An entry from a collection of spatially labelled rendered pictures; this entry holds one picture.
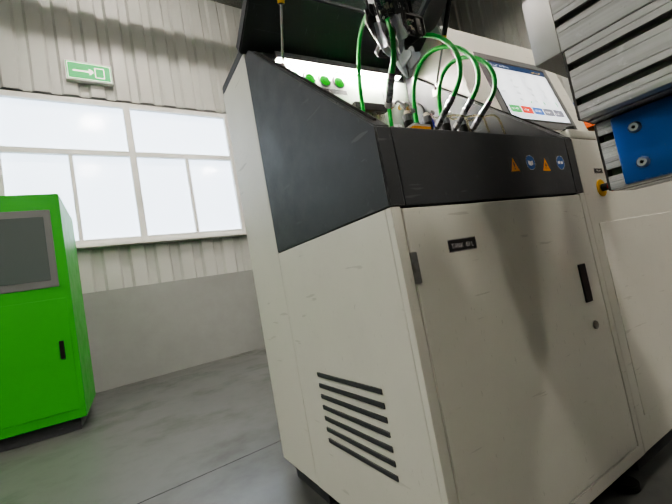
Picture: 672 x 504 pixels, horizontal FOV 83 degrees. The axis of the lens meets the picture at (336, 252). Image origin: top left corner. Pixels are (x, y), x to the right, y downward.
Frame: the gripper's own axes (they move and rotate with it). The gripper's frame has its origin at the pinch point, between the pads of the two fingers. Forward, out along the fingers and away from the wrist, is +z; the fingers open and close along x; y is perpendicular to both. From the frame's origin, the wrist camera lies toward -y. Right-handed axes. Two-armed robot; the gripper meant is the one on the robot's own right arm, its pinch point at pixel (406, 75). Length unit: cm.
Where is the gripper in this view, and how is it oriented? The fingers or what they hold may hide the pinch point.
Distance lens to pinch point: 124.5
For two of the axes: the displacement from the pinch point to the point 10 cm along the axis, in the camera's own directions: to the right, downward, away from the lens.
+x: 8.5, -1.1, 5.1
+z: 1.7, 9.8, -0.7
